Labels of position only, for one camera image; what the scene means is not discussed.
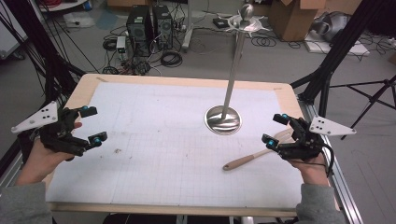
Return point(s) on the beige wooden spatula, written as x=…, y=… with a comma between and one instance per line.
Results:
x=246, y=160

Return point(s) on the black tripod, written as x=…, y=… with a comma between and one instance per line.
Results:
x=372, y=98

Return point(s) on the aluminium rail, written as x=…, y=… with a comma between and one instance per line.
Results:
x=341, y=189

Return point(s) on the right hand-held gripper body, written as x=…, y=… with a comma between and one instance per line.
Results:
x=306, y=146

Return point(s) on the small white power supply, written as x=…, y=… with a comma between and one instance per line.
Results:
x=121, y=43

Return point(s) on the person's left hand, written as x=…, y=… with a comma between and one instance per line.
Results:
x=40, y=161

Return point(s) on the cardboard box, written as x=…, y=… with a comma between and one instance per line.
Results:
x=292, y=20

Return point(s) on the white desk leg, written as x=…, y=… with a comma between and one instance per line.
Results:
x=188, y=34

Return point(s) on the black computer tower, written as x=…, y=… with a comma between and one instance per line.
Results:
x=139, y=29
x=162, y=26

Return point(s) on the white grid mat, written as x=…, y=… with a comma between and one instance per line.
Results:
x=155, y=161

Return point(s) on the round metal bowl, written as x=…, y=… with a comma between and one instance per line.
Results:
x=232, y=81

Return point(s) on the person's right hand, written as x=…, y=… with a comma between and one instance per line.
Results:
x=313, y=172

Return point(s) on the black metal frame stand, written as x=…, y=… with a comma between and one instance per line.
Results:
x=339, y=46
x=28, y=28

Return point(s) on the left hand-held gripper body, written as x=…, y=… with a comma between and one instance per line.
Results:
x=49, y=133

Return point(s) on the white flat board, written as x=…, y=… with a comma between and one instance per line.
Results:
x=342, y=48

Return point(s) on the grey bag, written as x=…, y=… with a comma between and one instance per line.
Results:
x=333, y=25

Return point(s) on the small black box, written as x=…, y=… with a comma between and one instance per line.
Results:
x=220, y=23

